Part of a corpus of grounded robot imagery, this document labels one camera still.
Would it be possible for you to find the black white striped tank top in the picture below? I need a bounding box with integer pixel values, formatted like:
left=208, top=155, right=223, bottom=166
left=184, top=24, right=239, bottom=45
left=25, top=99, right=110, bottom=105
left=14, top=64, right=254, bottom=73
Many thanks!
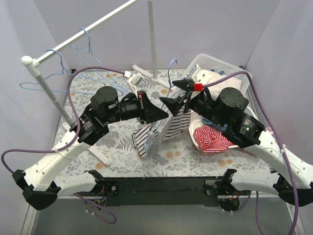
left=132, top=107, right=191, bottom=158

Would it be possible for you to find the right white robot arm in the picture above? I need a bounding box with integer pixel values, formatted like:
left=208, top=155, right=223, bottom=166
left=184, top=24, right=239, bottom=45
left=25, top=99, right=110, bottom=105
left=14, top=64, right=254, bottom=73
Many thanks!
left=160, top=79, right=313, bottom=207

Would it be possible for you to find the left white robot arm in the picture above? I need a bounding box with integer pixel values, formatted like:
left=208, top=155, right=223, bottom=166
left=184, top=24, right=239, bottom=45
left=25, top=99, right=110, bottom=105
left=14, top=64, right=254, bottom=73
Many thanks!
left=12, top=86, right=169, bottom=210

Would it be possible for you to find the white oval laundry basket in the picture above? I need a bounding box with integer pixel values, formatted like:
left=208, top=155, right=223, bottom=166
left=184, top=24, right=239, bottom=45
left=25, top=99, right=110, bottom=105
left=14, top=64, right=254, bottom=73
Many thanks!
left=188, top=107, right=257, bottom=152

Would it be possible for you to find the teal blue garment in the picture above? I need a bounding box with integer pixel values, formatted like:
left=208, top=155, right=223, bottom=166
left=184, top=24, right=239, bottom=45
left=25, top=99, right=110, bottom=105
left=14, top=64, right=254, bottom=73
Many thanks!
left=201, top=117, right=227, bottom=132

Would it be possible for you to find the white rectangular mesh basket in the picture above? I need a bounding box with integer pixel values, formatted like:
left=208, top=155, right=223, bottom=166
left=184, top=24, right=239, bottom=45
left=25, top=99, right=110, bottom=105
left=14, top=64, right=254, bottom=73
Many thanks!
left=182, top=54, right=249, bottom=99

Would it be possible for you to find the white cloth in basket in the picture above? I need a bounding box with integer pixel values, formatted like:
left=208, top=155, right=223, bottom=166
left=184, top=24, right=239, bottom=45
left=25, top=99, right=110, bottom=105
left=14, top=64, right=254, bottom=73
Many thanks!
left=196, top=64, right=242, bottom=96

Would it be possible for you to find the red white striped garment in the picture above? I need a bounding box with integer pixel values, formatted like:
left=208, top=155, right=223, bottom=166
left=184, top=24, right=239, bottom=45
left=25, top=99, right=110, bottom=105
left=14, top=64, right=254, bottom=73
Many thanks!
left=193, top=125, right=236, bottom=154

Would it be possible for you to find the floral table mat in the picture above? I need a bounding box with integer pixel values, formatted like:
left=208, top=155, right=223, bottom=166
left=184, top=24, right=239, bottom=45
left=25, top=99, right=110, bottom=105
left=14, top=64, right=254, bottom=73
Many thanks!
left=58, top=70, right=269, bottom=177

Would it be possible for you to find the white clothes rack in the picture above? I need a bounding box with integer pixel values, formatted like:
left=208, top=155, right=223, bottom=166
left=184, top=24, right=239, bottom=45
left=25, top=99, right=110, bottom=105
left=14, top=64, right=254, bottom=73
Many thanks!
left=20, top=0, right=181, bottom=167

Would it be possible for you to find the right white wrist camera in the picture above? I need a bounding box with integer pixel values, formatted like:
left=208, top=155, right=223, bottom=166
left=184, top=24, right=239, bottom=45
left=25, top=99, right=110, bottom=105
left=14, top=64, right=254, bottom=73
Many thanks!
left=186, top=67, right=211, bottom=92

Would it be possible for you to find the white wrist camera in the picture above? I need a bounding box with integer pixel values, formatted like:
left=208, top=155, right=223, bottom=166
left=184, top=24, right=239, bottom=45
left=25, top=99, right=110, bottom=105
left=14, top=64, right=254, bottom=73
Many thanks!
left=123, top=71, right=144, bottom=97
left=186, top=67, right=211, bottom=92

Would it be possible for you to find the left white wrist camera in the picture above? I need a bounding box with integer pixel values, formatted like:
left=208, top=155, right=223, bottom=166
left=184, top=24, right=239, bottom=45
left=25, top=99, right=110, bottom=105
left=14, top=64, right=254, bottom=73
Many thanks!
left=123, top=71, right=144, bottom=97

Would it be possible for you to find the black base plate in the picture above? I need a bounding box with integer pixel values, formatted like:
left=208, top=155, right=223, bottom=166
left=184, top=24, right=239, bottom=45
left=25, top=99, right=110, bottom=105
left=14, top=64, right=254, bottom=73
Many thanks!
left=79, top=175, right=249, bottom=211

